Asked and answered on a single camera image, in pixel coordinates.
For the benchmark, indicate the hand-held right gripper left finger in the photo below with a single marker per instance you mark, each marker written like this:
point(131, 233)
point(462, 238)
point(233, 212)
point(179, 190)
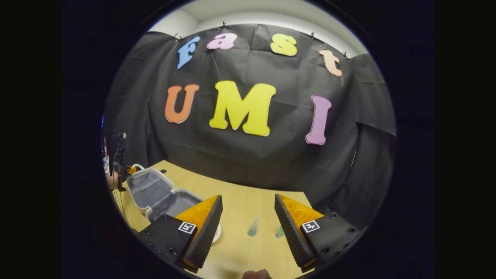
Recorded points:
point(205, 236)

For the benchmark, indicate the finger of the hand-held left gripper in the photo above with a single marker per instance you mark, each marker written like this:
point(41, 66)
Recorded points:
point(132, 169)

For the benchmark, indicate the white suitcase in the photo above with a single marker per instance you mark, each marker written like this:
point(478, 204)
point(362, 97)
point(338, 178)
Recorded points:
point(149, 190)

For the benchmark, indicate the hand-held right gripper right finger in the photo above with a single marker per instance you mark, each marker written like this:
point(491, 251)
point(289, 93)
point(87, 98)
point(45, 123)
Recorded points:
point(292, 236)

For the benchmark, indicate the black backdrop cloth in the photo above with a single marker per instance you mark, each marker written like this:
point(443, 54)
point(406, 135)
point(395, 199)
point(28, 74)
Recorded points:
point(271, 155)

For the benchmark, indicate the teal skin care bottle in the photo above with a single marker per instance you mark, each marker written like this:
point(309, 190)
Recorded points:
point(279, 233)

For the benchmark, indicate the blue skin care tube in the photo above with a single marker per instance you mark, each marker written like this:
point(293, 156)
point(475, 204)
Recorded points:
point(252, 231)

